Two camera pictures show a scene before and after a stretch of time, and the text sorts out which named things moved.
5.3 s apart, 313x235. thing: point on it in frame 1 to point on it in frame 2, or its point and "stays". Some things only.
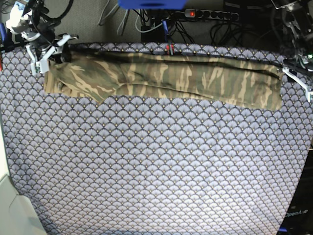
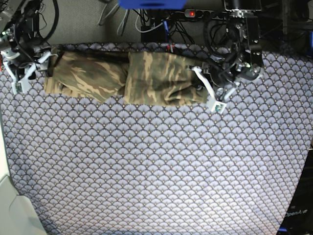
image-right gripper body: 304,60 to 229,69
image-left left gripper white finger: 35,67 to 17,85
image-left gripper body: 41,37 to 22,52
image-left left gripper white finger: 43,64 to 24,82
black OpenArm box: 299,219 stays
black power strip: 223,15 stays
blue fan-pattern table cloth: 148,166 stays
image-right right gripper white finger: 308,91 to 216,105
